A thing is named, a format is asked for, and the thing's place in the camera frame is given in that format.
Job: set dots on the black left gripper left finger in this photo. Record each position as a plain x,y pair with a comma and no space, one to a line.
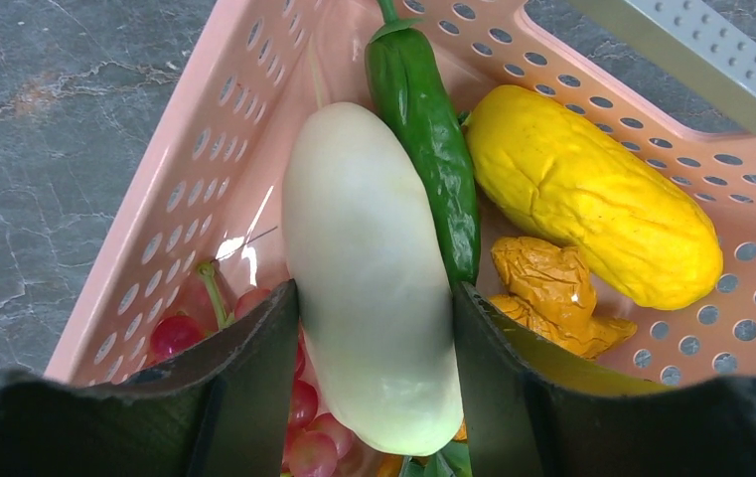
218,409

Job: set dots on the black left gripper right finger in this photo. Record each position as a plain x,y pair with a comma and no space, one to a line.
534,409

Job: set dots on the white toy eggplant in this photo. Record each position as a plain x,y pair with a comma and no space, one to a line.
374,297

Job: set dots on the red toy grapes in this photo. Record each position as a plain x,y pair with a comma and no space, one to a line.
315,442

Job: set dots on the orange toy ginger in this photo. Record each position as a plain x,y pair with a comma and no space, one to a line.
549,291

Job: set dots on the yellow toy squash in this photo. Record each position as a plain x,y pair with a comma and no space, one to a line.
558,177

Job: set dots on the pink perforated plastic basket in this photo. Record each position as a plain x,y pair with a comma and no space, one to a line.
208,184

